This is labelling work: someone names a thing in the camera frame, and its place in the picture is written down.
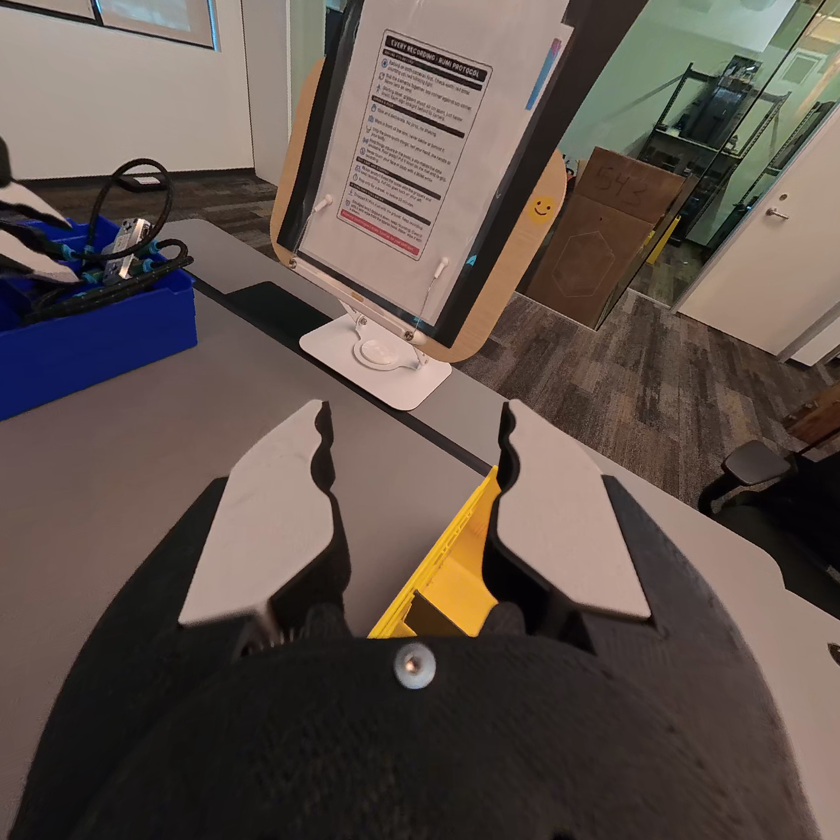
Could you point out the black metal shelf rack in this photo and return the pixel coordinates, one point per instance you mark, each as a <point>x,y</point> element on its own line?
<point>715,111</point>

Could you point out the silver adapter hub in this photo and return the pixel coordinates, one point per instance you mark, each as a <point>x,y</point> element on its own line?
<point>124,253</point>

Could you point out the yellow smiley sticker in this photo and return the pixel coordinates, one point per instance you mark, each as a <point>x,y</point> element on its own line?
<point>542,208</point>

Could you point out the black desk grommet cover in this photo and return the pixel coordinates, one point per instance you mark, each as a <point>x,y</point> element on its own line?
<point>275,315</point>

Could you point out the blue storage bin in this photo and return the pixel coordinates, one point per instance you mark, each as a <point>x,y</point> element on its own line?
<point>98,361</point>

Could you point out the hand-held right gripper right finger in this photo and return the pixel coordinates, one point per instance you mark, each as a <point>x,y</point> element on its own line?
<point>564,525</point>

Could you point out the wall window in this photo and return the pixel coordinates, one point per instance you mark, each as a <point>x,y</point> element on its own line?
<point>151,16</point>

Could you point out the brown cardboard box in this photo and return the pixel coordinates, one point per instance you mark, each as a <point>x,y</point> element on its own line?
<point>604,249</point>

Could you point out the yellow storage bin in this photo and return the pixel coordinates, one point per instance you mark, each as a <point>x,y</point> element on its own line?
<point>446,577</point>

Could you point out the instruction sheet display stand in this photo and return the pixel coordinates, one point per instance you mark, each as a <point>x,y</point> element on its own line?
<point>394,164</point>

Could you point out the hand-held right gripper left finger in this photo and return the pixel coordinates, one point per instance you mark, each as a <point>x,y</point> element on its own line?
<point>262,525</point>

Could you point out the white door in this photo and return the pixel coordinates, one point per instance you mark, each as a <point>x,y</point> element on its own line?
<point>754,275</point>

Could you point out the black office chair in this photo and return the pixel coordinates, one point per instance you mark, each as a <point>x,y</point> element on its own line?
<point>814,525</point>

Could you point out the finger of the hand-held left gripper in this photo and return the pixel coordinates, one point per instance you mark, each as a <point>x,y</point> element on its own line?
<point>26,200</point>
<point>33,259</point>

